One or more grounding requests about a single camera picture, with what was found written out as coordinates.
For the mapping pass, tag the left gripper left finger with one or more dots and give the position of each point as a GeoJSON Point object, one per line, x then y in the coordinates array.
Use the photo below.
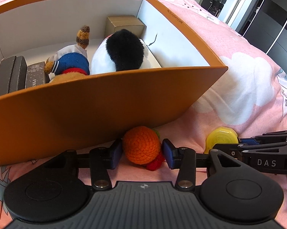
{"type": "Point", "coordinates": [62, 186]}

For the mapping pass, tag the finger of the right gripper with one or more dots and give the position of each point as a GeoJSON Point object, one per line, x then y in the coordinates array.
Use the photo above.
{"type": "Point", "coordinates": [266, 138]}
{"type": "Point", "coordinates": [266, 158]}

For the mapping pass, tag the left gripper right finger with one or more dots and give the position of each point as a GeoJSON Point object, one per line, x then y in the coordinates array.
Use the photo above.
{"type": "Point", "coordinates": [225, 189]}

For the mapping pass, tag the orange crochet fruit toy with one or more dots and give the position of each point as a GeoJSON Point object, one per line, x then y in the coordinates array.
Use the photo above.
{"type": "Point", "coordinates": [142, 146]}

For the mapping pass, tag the grey photo card box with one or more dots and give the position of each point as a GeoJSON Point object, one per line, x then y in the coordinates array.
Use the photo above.
{"type": "Point", "coordinates": [36, 75]}

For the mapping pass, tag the dark grey box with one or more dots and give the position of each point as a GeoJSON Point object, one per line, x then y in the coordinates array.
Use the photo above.
{"type": "Point", "coordinates": [13, 72]}

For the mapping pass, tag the brown raccoon plush toy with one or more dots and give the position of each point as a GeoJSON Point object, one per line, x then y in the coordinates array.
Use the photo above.
{"type": "Point", "coordinates": [70, 62]}

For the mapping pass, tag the long white box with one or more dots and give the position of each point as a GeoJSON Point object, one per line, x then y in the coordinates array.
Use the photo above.
{"type": "Point", "coordinates": [153, 59]}

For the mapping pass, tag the panda plush toy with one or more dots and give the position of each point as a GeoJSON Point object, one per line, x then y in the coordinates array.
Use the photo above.
{"type": "Point", "coordinates": [121, 51]}

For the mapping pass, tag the gold square box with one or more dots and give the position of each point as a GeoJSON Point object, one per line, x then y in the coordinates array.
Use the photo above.
{"type": "Point", "coordinates": [128, 22]}

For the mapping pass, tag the pink patterned duvet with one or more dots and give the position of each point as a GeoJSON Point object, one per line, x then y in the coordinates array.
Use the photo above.
{"type": "Point", "coordinates": [248, 98]}

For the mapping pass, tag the orange cardboard box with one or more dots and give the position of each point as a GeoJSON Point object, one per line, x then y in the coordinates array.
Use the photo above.
{"type": "Point", "coordinates": [48, 119]}

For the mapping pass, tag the black wardrobe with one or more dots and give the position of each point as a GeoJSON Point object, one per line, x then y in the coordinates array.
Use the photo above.
{"type": "Point", "coordinates": [266, 29]}

